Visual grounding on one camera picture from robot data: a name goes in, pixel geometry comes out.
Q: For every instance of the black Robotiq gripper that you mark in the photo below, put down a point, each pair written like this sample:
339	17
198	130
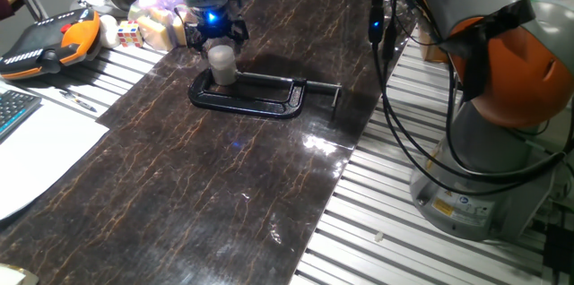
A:
215	25

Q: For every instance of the forearm in maroon sleeve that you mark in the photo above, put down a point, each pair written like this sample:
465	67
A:
8	0

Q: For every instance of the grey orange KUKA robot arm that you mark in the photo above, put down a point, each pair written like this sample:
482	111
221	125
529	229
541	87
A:
493	159

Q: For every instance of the small clear jar white contents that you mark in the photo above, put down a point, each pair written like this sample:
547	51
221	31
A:
223	74

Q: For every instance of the plastic bag of sponges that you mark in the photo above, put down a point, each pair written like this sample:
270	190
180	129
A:
157	16

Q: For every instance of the black metal C-clamp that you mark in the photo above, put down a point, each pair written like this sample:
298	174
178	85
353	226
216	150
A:
246	106

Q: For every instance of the Rubik's cube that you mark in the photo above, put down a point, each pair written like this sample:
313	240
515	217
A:
130	34

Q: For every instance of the white spool stand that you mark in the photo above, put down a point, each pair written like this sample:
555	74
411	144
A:
96	2

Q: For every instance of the dark pen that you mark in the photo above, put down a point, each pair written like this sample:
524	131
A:
78	102

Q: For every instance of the dark marble pattern mat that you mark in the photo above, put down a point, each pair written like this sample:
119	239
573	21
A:
179	195

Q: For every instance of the orange black teach pendant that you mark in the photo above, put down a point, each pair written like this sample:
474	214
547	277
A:
49	47

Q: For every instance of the large white paper sheet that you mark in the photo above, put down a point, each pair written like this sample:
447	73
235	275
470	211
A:
40	155

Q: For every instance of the open brown cardboard box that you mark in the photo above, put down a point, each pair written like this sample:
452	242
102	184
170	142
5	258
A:
430	49

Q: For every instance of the black computer keyboard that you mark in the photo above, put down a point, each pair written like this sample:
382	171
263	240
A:
13	108

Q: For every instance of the small white scrap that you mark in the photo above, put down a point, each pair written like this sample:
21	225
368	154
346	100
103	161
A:
379	235

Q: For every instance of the black power box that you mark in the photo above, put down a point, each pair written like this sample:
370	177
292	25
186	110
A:
558	249

